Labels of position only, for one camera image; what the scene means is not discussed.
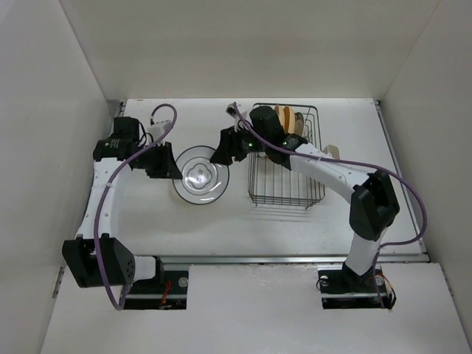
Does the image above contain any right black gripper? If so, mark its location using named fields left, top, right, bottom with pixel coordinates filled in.
left=209, top=122, right=269, bottom=165

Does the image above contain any white grey-ring flower plate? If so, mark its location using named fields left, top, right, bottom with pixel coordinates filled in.
left=173, top=145, right=229, bottom=205

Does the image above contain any cream bear plate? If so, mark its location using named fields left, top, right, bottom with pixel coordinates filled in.
left=274, top=105, right=287, bottom=132

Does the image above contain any white dark-blue-rim plate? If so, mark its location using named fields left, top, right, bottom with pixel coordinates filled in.
left=294, top=112, right=305, bottom=136

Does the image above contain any yellow bear plate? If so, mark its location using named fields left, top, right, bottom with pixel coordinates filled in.
left=283, top=106, right=296, bottom=134

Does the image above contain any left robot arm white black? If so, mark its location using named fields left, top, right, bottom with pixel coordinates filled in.
left=62, top=117, right=182, bottom=293

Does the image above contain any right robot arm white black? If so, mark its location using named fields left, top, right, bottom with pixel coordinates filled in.
left=210, top=103, right=400, bottom=291

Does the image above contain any white cutlery holder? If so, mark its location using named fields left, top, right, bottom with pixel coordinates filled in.
left=322, top=145, right=340, bottom=161

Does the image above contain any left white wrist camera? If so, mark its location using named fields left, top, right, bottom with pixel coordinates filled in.
left=147, top=119, right=173, bottom=141

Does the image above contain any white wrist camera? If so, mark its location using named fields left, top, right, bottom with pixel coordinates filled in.
left=226, top=102, right=240, bottom=119
left=147, top=119, right=173, bottom=141

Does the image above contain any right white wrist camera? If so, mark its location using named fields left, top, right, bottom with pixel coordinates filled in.
left=226, top=102, right=240, bottom=119

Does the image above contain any grey wire dish rack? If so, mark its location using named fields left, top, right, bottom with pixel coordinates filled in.
left=248, top=103, right=325, bottom=209

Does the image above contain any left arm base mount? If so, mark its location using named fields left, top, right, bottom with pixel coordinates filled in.
left=124, top=265, right=190, bottom=310

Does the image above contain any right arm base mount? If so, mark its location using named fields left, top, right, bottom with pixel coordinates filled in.
left=316, top=266, right=397, bottom=310

